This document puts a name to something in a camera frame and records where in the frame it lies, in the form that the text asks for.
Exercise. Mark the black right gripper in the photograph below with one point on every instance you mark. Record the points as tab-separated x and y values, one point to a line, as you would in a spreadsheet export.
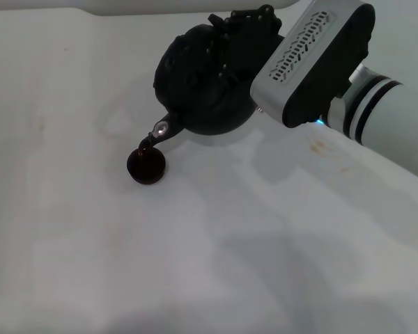
251	47

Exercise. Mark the small dark brown teacup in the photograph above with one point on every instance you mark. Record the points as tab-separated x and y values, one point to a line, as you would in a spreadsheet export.
146	170

